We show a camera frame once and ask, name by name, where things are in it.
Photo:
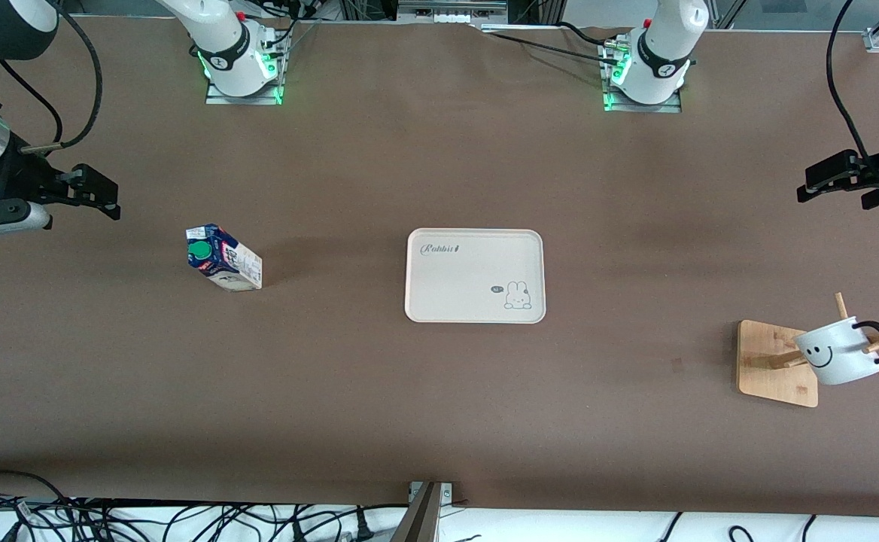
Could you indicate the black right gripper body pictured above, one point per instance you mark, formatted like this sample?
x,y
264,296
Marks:
x,y
10,175

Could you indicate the milk carton with green cap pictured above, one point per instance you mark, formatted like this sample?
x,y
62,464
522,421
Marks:
x,y
225,260

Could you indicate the white smiley face mug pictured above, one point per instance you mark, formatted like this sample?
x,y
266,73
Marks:
x,y
838,354

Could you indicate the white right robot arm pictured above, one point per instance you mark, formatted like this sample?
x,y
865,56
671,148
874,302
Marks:
x,y
221,38

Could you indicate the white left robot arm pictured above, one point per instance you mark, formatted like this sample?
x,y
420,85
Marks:
x,y
661,53

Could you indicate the cream rabbit print tray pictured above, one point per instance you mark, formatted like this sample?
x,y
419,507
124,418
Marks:
x,y
469,275

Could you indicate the wooden mug stand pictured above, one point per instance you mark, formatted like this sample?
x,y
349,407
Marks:
x,y
774,376

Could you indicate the grey power strip box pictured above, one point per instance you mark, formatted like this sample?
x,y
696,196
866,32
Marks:
x,y
451,11

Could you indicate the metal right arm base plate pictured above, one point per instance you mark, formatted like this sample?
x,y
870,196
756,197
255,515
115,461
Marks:
x,y
217,98

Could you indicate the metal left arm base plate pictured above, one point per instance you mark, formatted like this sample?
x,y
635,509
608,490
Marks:
x,y
673,107

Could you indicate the grey metal post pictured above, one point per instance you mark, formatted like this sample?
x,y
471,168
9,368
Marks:
x,y
421,519

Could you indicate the small metal bracket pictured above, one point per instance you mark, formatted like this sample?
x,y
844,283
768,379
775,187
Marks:
x,y
448,493

